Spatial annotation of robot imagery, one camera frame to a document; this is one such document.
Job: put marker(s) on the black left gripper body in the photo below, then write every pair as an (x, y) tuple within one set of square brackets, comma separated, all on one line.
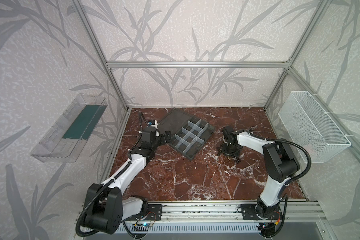
[(155, 132)]

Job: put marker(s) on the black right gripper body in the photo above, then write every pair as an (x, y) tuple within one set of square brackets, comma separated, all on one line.
[(228, 147)]

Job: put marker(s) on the grey compartment organizer box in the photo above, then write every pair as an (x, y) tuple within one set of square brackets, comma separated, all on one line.
[(189, 133)]

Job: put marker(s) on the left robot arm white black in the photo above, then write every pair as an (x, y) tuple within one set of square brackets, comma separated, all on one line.
[(104, 209)]

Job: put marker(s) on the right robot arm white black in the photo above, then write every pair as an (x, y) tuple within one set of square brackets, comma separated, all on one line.
[(280, 161)]

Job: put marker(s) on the small circuit board green led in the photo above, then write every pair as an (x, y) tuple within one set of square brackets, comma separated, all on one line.
[(142, 227)]

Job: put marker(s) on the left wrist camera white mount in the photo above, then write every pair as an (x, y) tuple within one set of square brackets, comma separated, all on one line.
[(152, 125)]

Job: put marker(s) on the white wire mesh basket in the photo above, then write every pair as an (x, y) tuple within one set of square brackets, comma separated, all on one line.
[(311, 127)]

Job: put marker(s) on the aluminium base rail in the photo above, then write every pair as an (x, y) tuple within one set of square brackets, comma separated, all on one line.
[(231, 211)]

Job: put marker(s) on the clear wall shelf green mat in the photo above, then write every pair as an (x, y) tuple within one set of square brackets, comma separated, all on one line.
[(66, 139)]

